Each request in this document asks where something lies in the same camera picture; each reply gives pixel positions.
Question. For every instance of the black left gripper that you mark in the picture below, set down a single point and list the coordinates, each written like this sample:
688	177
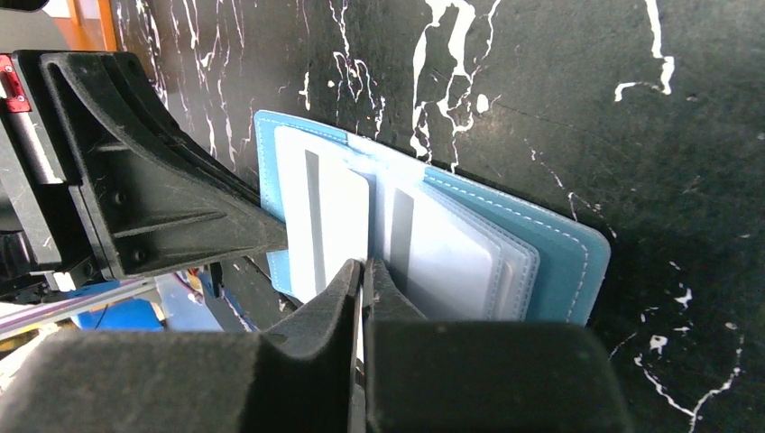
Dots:
99	182

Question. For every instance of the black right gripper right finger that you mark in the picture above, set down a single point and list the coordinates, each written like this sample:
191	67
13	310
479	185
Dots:
481	376

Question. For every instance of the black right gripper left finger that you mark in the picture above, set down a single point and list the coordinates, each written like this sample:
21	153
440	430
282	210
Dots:
297	376

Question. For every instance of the white card grey stripe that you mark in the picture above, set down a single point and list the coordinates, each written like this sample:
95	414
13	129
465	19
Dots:
449	263

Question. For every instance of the blue leather card holder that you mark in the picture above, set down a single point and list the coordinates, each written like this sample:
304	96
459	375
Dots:
565	260

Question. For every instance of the white magnetic stripe card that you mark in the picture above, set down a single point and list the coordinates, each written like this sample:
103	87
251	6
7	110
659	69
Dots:
326	201

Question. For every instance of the orange wooden shelf rack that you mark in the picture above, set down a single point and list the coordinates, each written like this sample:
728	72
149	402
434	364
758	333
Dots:
86	25

